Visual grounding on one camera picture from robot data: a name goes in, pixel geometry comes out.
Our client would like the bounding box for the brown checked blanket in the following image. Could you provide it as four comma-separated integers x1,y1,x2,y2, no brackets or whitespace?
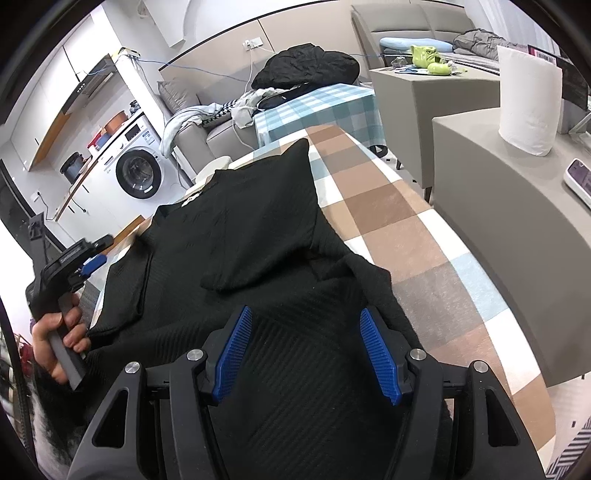
78,124,557,480

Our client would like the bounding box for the white washing machine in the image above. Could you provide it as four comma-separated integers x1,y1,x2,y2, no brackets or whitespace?
88,113,185,217

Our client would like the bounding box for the white electronic device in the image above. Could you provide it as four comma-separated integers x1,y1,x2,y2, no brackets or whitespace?
563,158,591,208

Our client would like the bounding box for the range hood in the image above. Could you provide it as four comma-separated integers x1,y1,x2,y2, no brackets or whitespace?
62,55,116,116

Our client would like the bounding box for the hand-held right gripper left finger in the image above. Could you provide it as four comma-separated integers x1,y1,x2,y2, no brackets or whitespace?
67,305,254,480

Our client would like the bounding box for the person's left forearm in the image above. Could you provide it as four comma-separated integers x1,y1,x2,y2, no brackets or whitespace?
32,364,107,480

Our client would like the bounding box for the white paper towel roll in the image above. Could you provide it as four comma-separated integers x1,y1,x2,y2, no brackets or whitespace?
496,45,564,157

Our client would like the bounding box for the grey cabinet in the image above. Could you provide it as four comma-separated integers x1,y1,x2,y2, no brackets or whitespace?
369,65,504,201
431,108,591,388

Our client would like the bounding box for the black jacket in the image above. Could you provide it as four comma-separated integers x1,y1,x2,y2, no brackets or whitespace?
250,44,362,90

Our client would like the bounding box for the wooden kitchen counter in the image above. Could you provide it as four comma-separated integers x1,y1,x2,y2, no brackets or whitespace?
55,152,100,222

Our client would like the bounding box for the person's left hand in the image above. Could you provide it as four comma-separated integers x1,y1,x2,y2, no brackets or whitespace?
30,307,93,385

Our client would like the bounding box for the black knit sweater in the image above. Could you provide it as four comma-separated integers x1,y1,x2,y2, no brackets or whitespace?
85,138,451,480

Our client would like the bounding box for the black door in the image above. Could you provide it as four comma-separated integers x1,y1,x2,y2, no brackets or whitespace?
0,159,47,259

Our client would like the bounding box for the white clothes pile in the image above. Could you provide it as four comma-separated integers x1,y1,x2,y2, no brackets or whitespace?
157,78,278,185

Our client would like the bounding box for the black cable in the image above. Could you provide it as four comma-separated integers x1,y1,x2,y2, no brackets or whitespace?
0,295,38,462

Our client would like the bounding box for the light blue pillow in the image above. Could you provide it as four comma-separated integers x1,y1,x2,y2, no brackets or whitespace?
379,36,455,54

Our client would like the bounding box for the light grey garment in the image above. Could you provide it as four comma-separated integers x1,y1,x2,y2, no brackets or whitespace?
160,104,227,158

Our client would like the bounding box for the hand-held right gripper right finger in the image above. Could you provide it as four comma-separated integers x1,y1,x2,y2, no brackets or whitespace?
359,307,550,480

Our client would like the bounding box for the black cooking pot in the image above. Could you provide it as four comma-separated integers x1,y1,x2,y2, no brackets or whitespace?
60,152,86,184

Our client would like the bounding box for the teal checked cloth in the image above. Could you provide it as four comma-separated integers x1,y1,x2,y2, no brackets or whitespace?
253,84,387,155

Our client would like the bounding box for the white crumpled garment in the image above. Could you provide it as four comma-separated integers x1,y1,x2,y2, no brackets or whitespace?
228,88,278,127

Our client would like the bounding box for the grey quilt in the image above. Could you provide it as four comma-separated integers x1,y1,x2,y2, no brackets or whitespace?
452,28,522,58

